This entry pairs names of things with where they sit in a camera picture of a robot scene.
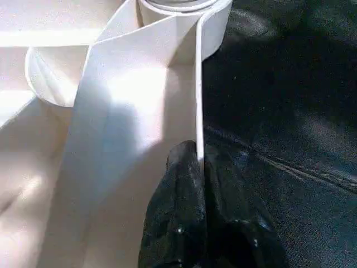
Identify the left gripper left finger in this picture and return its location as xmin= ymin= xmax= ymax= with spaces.
xmin=141 ymin=139 xmax=209 ymax=268

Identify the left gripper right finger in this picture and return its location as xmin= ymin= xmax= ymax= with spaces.
xmin=202 ymin=145 xmax=283 ymax=268

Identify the white plastic table top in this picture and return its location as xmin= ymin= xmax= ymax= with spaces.
xmin=0 ymin=0 xmax=233 ymax=268

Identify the white plastic table leg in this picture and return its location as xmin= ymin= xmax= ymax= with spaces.
xmin=139 ymin=0 xmax=218 ymax=13

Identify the black mat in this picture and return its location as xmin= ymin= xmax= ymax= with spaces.
xmin=200 ymin=0 xmax=357 ymax=268

